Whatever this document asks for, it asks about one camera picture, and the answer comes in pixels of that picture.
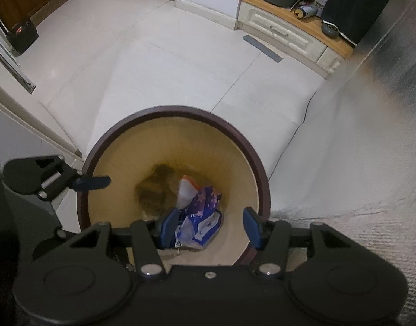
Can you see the tan bin with brown rim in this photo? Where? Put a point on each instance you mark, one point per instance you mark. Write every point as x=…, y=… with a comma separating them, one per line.
x=143, y=149

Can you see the dark small bowl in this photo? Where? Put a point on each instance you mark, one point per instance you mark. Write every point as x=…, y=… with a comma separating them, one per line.
x=330, y=29

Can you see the lying spray can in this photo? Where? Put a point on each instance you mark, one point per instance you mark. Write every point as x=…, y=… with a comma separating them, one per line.
x=304, y=11

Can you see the low white drawer cabinet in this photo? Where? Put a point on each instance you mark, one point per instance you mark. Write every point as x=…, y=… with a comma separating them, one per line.
x=279, y=30

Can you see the small black box device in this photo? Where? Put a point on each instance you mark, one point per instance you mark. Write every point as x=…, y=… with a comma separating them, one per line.
x=21, y=35

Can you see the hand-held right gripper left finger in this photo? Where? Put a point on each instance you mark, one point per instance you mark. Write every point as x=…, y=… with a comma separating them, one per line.
x=169, y=227

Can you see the white plastic bag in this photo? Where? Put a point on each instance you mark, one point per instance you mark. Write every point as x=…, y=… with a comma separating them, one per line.
x=187, y=193

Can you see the grey flat bar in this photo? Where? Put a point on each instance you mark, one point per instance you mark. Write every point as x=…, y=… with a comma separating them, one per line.
x=262, y=48

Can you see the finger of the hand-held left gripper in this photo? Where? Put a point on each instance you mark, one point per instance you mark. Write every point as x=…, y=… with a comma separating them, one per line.
x=92, y=182

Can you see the purple floral tissue packet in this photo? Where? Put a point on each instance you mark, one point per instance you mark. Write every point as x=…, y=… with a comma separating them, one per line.
x=204, y=217

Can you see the dark green bag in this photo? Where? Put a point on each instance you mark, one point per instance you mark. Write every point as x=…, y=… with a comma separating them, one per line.
x=353, y=13

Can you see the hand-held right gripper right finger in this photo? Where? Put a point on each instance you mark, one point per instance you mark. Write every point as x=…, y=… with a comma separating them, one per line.
x=252, y=227

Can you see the silver foil table skirt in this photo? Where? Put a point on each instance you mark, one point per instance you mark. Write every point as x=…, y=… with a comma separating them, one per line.
x=364, y=142

